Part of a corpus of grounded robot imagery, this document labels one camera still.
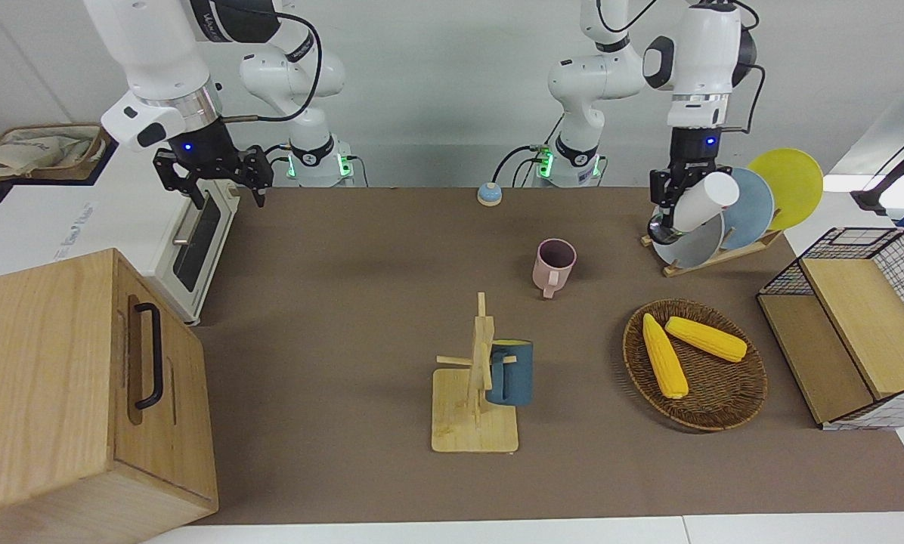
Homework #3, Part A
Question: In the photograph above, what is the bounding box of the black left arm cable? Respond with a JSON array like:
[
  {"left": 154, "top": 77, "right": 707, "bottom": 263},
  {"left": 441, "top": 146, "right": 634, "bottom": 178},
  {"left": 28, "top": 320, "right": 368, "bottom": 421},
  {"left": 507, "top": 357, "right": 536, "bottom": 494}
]
[{"left": 724, "top": 0, "right": 767, "bottom": 134}]

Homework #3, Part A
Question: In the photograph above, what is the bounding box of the wooden mug tree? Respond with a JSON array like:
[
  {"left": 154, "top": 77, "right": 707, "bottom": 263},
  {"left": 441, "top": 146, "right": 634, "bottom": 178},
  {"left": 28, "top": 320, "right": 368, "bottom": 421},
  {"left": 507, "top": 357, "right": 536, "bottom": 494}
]
[{"left": 431, "top": 292, "right": 519, "bottom": 454}]

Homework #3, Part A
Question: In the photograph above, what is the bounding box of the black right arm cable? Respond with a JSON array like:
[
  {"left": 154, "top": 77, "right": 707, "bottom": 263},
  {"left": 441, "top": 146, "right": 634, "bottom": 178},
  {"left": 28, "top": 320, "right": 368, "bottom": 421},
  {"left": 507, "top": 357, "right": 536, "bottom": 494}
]
[{"left": 221, "top": 0, "right": 323, "bottom": 123}]

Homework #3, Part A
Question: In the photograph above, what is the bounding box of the black base cable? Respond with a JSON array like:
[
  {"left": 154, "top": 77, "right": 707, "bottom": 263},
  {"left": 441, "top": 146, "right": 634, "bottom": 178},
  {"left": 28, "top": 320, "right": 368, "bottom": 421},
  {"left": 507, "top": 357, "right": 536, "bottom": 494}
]
[{"left": 492, "top": 113, "right": 566, "bottom": 188}]

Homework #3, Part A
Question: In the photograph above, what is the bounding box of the dark blue mug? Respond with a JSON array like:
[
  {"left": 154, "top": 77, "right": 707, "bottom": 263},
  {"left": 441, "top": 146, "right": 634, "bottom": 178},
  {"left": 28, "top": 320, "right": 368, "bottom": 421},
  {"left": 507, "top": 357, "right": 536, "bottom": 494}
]
[{"left": 486, "top": 340, "right": 534, "bottom": 407}]

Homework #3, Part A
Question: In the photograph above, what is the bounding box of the pink mug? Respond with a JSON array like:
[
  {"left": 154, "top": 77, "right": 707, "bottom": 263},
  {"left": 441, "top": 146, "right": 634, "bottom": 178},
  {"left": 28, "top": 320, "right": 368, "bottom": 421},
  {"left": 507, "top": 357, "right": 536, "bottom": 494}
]
[{"left": 532, "top": 239, "right": 577, "bottom": 299}]

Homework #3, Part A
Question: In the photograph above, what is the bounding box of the white toaster oven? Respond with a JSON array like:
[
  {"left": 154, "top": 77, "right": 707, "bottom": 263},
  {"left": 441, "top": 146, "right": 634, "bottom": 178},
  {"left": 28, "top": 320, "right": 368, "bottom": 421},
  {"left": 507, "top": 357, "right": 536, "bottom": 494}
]
[{"left": 0, "top": 142, "right": 241, "bottom": 327}]

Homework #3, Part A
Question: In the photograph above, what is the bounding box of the brown wicker basket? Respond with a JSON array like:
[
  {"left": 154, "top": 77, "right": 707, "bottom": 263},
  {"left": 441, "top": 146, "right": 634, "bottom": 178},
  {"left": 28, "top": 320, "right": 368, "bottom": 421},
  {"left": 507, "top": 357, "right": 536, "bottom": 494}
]
[{"left": 623, "top": 299, "right": 769, "bottom": 433}]

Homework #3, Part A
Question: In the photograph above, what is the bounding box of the yellow plate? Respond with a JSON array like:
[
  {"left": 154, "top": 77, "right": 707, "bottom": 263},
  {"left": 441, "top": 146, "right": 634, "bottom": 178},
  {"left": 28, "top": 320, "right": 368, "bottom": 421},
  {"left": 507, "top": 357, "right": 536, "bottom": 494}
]
[{"left": 747, "top": 148, "right": 825, "bottom": 232}]

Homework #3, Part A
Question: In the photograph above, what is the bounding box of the yellow corn cob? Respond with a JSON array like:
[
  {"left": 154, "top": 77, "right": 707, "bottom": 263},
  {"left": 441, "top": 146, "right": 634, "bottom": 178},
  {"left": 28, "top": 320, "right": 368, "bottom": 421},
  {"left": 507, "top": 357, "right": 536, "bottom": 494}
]
[
  {"left": 664, "top": 316, "right": 748, "bottom": 363},
  {"left": 642, "top": 313, "right": 689, "bottom": 400}
]

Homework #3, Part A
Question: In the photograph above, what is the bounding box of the wire and wood shelf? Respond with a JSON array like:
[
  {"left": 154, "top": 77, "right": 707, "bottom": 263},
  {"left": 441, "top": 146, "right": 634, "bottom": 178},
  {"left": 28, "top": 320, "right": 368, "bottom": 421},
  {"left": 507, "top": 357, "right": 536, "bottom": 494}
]
[{"left": 757, "top": 227, "right": 904, "bottom": 431}]

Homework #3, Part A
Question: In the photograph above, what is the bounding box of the white bottle with steel base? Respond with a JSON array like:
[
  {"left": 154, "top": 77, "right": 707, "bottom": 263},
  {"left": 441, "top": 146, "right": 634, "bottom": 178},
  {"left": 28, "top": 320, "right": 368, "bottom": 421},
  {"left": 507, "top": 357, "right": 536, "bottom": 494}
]
[{"left": 649, "top": 172, "right": 741, "bottom": 246}]

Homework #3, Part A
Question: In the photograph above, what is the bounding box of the grey plate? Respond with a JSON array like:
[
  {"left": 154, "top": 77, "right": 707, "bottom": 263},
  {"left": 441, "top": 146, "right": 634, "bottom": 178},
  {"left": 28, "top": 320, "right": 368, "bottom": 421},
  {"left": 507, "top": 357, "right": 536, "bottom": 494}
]
[{"left": 652, "top": 212, "right": 726, "bottom": 268}]

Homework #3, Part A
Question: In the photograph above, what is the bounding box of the brown table mat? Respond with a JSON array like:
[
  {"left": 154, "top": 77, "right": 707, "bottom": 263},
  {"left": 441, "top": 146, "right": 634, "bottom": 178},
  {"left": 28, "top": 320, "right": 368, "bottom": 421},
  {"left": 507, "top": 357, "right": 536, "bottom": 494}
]
[{"left": 191, "top": 187, "right": 904, "bottom": 526}]

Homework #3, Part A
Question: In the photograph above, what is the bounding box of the light blue plate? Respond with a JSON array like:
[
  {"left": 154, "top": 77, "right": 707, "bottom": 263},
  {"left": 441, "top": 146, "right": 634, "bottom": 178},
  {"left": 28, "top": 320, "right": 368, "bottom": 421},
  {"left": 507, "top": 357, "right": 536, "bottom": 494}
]
[{"left": 717, "top": 168, "right": 776, "bottom": 251}]

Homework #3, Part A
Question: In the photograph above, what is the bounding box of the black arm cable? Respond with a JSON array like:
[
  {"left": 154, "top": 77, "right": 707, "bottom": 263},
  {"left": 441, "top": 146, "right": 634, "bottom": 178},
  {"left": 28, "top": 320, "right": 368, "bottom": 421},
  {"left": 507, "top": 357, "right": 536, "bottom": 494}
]
[
  {"left": 724, "top": 0, "right": 767, "bottom": 134},
  {"left": 221, "top": 0, "right": 323, "bottom": 123}
]

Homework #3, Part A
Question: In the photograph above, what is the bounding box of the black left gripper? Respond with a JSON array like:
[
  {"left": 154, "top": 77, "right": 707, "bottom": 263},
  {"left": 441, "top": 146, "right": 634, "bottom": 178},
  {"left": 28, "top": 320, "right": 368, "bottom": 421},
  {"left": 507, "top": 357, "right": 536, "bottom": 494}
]
[{"left": 650, "top": 127, "right": 731, "bottom": 227}]

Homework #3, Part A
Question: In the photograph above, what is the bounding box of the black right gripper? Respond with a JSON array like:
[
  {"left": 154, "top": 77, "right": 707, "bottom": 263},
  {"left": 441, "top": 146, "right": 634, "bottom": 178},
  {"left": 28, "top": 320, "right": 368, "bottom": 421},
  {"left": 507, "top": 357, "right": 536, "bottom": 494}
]
[{"left": 155, "top": 119, "right": 274, "bottom": 210}]

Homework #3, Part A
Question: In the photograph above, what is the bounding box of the wooden drawer cabinet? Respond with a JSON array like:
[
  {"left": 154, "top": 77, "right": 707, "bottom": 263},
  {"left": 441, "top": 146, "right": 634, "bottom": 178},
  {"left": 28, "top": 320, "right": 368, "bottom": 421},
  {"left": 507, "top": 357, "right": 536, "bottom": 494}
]
[{"left": 0, "top": 248, "right": 220, "bottom": 544}]

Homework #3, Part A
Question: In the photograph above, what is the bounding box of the black cabinet handle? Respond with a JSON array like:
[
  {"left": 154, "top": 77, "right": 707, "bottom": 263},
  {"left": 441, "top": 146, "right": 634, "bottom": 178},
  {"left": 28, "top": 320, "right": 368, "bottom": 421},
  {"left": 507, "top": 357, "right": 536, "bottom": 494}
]
[{"left": 133, "top": 302, "right": 164, "bottom": 411}]

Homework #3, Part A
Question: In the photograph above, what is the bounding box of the cardboard tray box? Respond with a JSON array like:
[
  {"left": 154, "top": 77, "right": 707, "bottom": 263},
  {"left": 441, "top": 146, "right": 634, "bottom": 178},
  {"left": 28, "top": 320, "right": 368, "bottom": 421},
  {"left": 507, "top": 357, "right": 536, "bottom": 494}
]
[{"left": 0, "top": 123, "right": 113, "bottom": 206}]

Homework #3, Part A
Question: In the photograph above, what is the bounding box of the wooden plate rack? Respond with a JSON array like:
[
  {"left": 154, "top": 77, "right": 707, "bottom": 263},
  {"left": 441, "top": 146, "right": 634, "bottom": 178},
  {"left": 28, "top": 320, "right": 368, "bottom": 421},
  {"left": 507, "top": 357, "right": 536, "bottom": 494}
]
[{"left": 641, "top": 229, "right": 785, "bottom": 278}]

